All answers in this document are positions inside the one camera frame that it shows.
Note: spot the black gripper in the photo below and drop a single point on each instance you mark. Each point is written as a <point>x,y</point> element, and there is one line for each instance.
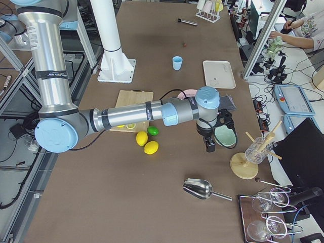
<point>205,132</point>

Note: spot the steel muddler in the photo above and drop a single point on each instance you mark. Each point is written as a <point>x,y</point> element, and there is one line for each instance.
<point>187,22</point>

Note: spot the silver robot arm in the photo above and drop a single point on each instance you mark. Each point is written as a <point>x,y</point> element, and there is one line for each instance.
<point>62,125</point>

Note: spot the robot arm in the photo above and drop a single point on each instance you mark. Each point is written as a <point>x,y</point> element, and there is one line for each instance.
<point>11,26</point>

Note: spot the wooden cup tree stand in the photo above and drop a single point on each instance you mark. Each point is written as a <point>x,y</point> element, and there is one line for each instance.
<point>245,169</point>

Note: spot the metal ice scoop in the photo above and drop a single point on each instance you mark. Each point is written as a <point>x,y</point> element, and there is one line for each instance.
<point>202,189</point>

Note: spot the light blue plastic cup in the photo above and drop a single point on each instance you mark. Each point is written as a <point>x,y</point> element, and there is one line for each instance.
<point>177,62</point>

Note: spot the pink cup on rack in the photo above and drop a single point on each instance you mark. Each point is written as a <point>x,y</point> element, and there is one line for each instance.
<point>208,6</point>

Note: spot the yellow cup on rack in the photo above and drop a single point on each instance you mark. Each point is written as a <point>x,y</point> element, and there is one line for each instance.
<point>218,5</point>

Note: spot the white cup on rack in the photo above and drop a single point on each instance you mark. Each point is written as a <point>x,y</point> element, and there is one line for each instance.
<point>200,4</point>

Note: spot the mint green bowl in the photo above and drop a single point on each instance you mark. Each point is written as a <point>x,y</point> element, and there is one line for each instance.
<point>225,136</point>

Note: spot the grey folded cloth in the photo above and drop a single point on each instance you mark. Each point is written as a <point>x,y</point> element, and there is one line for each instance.
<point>226,102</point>

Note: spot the clear glass on stand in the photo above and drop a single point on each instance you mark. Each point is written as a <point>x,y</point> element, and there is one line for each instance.
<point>257,151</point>

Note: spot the pink bowl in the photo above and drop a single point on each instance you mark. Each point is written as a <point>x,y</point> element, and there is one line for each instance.
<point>187,93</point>

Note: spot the green lime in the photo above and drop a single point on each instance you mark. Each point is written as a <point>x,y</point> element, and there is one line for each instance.
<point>153,131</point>

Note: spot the yellow lemon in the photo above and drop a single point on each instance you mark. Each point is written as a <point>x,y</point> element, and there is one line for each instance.
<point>141,138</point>
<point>151,147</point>

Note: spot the long bar spoon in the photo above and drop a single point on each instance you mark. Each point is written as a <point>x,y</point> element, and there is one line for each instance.
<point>257,179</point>

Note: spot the cream rabbit tray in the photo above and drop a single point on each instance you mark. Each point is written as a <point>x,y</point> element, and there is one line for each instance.
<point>218,74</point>

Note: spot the lemon half slice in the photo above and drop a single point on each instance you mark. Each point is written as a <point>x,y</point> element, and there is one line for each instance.
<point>131,126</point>

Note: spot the blue teach pendant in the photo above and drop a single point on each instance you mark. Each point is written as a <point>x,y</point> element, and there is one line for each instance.
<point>292,121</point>
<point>293,100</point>

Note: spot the bamboo cutting board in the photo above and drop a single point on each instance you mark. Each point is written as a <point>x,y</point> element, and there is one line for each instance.
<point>132,97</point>

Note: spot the black monitor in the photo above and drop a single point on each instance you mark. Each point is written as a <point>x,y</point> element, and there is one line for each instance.
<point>302,155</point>

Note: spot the glass holder tray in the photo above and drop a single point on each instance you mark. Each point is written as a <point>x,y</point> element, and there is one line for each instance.
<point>262,215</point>

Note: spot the person in white shirt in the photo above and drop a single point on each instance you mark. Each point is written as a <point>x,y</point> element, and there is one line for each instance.
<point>308,32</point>

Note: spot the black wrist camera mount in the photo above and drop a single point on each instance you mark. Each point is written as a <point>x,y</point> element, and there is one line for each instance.
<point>224,118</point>

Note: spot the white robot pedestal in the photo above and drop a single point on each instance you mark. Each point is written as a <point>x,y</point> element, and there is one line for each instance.
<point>115,66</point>

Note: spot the aluminium frame post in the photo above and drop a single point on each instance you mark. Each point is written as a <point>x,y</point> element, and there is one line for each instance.
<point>263,36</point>

